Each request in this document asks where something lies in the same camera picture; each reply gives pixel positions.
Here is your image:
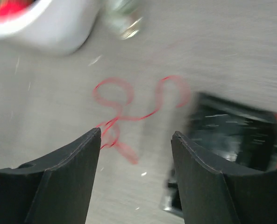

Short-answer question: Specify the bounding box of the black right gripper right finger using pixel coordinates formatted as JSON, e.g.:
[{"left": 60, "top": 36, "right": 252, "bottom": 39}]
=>
[{"left": 171, "top": 132, "right": 277, "bottom": 224}]

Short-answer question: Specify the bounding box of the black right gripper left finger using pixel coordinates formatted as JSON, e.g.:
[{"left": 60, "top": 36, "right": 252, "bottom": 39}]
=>
[{"left": 0, "top": 128, "right": 101, "bottom": 224}]

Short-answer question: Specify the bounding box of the black plastic bin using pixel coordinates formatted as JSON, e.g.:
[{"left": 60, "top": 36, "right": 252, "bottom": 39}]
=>
[{"left": 167, "top": 92, "right": 277, "bottom": 218}]

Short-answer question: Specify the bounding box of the white plastic basket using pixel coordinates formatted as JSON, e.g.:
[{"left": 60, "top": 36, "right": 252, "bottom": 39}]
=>
[{"left": 0, "top": 0, "right": 100, "bottom": 55}]

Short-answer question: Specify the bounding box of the clear glass bottle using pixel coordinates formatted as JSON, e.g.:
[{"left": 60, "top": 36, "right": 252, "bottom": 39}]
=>
[{"left": 104, "top": 0, "right": 143, "bottom": 40}]

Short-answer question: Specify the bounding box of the red apple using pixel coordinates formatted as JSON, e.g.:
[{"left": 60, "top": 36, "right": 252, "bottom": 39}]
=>
[{"left": 0, "top": 0, "right": 34, "bottom": 22}]

